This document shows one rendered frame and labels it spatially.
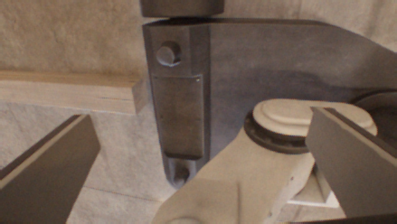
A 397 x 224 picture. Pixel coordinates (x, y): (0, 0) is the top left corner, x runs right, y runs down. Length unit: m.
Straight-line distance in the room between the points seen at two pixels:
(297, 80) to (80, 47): 0.70
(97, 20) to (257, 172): 0.66
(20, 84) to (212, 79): 0.74
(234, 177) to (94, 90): 0.56
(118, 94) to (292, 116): 0.51
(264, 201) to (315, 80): 0.31
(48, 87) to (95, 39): 0.24
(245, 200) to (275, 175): 0.06
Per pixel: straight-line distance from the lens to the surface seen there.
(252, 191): 0.29
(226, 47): 0.46
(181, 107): 0.50
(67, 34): 0.86
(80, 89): 0.77
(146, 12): 0.47
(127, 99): 0.67
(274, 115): 0.36
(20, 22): 1.00
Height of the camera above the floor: 0.61
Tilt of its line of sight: 58 degrees down
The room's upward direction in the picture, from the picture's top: 159 degrees counter-clockwise
